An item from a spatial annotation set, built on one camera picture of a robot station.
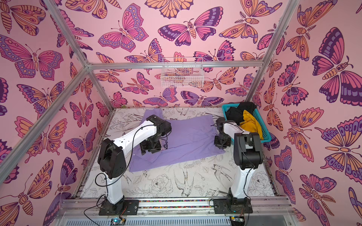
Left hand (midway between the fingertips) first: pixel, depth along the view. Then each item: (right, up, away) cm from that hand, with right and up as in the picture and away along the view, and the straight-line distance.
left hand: (153, 152), depth 82 cm
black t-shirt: (+58, +23, +24) cm, 66 cm away
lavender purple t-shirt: (+22, +6, +18) cm, 29 cm away
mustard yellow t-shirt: (+63, +16, +13) cm, 67 cm away
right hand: (+42, +1, +14) cm, 44 cm away
